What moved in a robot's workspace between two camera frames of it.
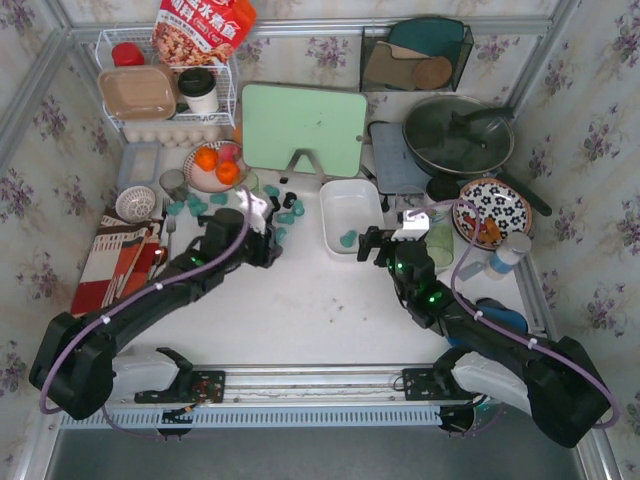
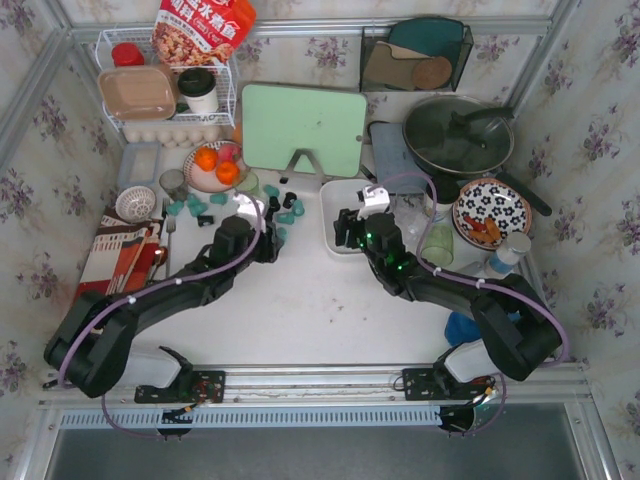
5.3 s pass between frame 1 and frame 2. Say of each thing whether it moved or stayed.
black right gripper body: moved
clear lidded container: stayed
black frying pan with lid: stayed
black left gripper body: stayed
